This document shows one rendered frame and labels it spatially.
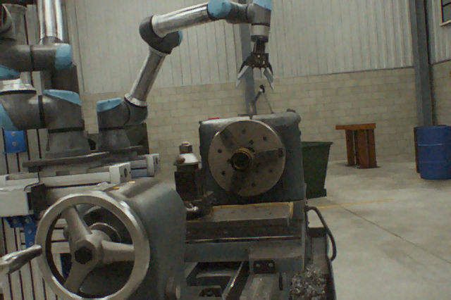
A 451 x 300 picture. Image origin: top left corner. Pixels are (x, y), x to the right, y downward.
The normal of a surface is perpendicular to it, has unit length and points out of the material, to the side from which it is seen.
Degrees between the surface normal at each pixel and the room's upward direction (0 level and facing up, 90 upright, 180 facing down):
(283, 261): 89
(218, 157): 90
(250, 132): 90
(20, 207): 90
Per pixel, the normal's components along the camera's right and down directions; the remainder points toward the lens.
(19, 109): 0.32, 0.02
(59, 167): -0.06, 0.06
